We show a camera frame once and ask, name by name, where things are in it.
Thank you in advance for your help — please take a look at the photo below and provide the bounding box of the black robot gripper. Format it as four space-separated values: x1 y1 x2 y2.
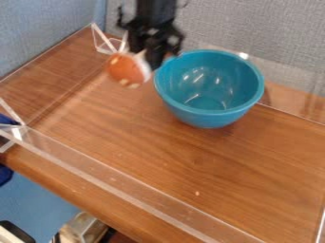
117 0 185 70

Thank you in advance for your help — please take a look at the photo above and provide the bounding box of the brown plush toy mushroom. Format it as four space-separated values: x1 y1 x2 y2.
106 51 153 89

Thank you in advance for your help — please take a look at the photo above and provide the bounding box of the blue plastic bowl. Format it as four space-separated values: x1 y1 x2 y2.
154 49 265 128

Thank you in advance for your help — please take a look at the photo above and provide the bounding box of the clear acrylic back barrier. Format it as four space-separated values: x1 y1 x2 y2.
122 28 325 125

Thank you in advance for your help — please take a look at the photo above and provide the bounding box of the clear acrylic barrier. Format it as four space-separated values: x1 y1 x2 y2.
122 28 325 125
0 126 264 243

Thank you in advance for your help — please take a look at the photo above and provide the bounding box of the clear acrylic front barrier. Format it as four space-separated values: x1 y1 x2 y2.
0 126 264 243

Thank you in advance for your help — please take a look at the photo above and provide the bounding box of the dark blue cloth object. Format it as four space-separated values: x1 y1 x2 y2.
0 113 21 187

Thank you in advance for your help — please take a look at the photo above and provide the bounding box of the black and white device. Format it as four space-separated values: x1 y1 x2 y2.
0 220 37 243

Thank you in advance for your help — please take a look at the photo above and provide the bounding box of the clear acrylic corner bracket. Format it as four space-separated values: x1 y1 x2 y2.
90 23 136 57

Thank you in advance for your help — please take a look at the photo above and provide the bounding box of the metal bracket under table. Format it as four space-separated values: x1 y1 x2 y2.
50 212 109 243

